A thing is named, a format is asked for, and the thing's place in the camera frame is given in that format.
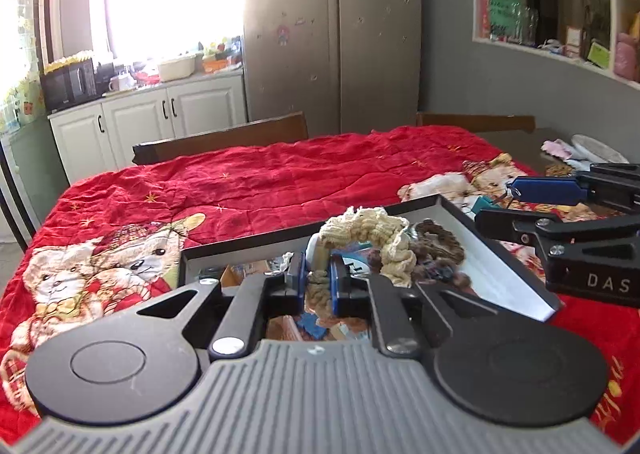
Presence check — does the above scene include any wooden chair at right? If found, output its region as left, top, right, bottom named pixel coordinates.
left=416, top=111, right=536, bottom=133

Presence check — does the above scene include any wooden bead trivet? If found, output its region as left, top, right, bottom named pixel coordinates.
left=544, top=163, right=574, bottom=177

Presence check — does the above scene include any white mug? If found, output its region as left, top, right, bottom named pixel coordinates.
left=108, top=72, right=137, bottom=93

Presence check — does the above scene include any white plastic basin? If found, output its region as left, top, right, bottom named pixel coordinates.
left=157, top=55, right=196, bottom=82

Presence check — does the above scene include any red quilted blanket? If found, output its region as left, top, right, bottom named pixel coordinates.
left=1, top=127, right=639, bottom=453

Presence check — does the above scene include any white plate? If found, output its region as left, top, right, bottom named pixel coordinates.
left=570, top=134, right=628, bottom=165

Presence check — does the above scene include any cream knitted scrunchie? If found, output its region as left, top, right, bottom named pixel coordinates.
left=305, top=207, right=416, bottom=318

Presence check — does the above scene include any black microwave oven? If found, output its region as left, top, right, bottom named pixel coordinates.
left=40, top=59, right=99, bottom=114

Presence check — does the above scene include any brown paper pyramid packet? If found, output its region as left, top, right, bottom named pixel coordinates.
left=220, top=264, right=244, bottom=288

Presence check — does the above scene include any white kitchen cabinet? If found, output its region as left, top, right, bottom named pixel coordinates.
left=49, top=67, right=247, bottom=183

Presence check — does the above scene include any beige double-door refrigerator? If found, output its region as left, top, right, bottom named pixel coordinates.
left=243, top=0, right=422, bottom=135

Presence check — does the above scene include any pink cloth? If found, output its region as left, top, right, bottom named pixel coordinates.
left=540, top=140, right=575, bottom=161

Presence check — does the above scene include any blue binder clip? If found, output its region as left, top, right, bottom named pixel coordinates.
left=296, top=313, right=328, bottom=340

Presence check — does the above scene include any brown braided scrunchie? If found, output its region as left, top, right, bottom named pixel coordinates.
left=411, top=219, right=465, bottom=265

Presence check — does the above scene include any black shallow box tray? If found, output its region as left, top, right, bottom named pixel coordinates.
left=178, top=195, right=561, bottom=322

